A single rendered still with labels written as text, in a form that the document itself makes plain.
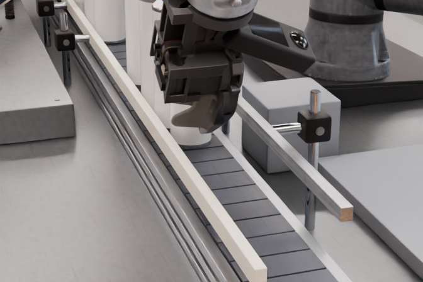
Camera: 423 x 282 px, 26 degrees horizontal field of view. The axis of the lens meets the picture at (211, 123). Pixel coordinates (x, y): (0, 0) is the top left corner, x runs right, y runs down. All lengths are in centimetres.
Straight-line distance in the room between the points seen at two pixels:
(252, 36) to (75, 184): 35
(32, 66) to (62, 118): 18
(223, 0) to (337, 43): 57
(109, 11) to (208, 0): 68
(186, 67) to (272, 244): 19
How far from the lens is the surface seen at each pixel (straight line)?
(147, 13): 118
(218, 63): 92
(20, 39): 160
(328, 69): 141
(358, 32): 141
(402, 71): 150
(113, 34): 154
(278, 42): 94
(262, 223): 95
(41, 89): 135
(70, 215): 108
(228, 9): 86
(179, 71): 91
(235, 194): 101
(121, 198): 111
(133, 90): 122
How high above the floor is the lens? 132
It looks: 22 degrees down
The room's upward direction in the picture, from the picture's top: straight up
